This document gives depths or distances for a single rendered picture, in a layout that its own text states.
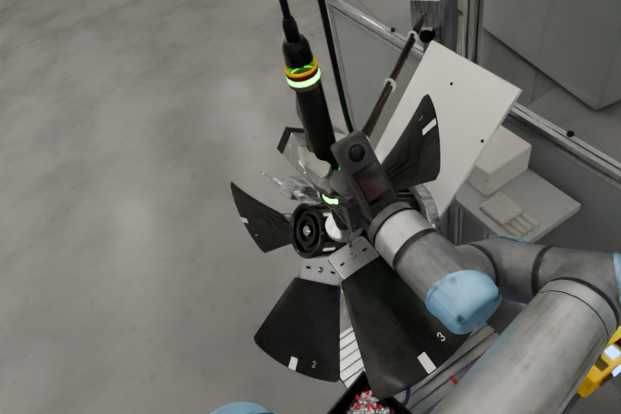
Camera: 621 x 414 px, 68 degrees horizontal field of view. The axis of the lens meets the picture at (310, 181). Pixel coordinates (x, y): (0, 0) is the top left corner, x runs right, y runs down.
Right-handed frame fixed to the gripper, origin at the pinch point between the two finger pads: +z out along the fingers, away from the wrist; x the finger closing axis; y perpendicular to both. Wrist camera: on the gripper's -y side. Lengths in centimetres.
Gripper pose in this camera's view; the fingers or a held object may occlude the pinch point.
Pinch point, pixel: (315, 140)
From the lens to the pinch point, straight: 73.2
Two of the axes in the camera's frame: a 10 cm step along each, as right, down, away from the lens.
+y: 2.1, 6.4, 7.4
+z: -5.0, -5.8, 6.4
